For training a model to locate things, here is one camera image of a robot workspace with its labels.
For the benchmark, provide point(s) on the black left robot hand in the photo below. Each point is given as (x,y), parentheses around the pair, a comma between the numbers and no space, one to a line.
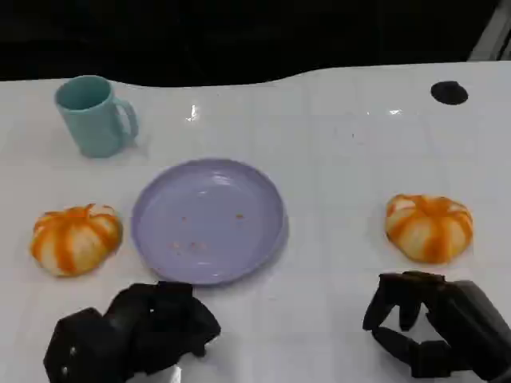
(167,319)

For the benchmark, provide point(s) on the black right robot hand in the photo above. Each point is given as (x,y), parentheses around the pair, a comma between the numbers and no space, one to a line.
(463,319)

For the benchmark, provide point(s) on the orange and white bread roll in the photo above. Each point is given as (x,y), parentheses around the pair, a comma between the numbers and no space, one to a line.
(429,231)
(76,239)

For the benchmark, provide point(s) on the lilac plate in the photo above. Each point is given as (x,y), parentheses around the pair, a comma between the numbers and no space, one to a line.
(207,223)

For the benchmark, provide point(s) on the pale green mug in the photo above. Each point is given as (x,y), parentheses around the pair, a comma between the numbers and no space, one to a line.
(96,127)

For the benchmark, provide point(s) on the black round table grommet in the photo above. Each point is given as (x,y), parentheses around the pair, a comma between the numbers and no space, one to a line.
(449,92)

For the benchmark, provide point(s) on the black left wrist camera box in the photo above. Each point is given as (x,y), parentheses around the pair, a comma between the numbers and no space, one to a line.
(84,347)

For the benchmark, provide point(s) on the white frame post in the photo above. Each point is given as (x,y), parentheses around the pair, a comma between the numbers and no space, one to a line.
(493,36)

